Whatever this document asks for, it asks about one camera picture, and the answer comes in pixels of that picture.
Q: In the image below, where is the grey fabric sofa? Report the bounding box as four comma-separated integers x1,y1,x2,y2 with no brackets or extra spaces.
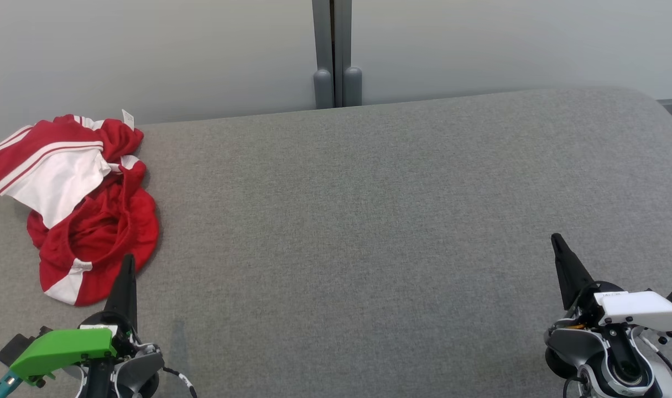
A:
0,86,672,398

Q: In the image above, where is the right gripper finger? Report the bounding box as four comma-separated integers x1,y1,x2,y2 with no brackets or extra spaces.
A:
550,233,596,311

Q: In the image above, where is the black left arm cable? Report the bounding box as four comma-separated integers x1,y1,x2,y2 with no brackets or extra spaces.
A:
162,365,198,398

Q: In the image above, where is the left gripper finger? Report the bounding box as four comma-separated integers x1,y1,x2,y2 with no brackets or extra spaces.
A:
105,254,138,332

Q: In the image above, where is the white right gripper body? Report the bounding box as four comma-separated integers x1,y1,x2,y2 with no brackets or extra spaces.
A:
567,281,672,333

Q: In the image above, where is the grey partition post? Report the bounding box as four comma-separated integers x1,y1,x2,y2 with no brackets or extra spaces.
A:
312,0,335,109
336,0,363,107

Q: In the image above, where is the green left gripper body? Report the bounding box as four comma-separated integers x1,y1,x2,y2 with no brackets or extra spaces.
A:
8,311,140,387

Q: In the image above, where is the red white-sleeved t-shirt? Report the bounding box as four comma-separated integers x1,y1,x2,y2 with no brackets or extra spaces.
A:
0,109,147,230

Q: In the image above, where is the teal left cable connector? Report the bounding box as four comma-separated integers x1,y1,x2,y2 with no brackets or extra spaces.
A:
0,371,22,398

